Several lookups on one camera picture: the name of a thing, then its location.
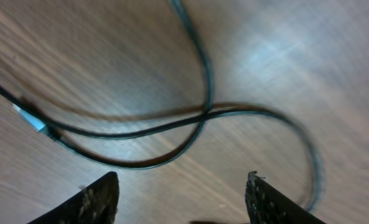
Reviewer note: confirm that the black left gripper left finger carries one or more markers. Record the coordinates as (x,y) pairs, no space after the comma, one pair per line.
(95,204)

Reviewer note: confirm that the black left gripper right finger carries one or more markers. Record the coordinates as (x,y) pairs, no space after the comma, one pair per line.
(267,205)

